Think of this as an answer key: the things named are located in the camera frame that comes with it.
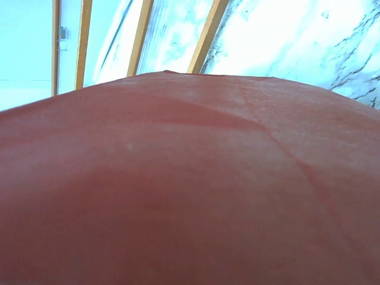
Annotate red brown paper bag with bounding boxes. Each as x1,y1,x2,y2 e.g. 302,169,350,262
1,71,379,284

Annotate grey staple strip upper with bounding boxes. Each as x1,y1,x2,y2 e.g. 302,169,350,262
58,26,68,51

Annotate orange wooden shelf rack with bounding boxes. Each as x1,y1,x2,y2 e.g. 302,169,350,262
51,1,229,97

